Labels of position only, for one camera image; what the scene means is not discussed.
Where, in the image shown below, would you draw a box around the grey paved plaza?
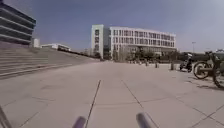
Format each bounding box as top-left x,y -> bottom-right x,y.
0,60 -> 224,128

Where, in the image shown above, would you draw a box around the row of trees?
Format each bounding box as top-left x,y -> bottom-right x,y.
124,46 -> 183,63

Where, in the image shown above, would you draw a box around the white multi-storey building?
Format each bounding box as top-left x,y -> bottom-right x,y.
90,23 -> 178,62

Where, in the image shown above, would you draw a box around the low white building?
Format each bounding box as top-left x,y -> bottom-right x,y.
40,43 -> 72,52

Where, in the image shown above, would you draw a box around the robot's own part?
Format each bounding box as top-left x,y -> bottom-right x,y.
135,112 -> 158,128
71,115 -> 87,128

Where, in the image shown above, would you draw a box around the dark scooter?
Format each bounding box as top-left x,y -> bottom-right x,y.
178,53 -> 195,73

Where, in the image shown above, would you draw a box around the lamp pole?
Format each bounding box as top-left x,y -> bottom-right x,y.
191,41 -> 197,55

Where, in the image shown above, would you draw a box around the wide stone steps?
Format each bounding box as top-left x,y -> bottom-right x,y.
0,41 -> 99,80

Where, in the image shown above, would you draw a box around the grey banded building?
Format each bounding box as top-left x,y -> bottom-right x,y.
0,0 -> 37,46

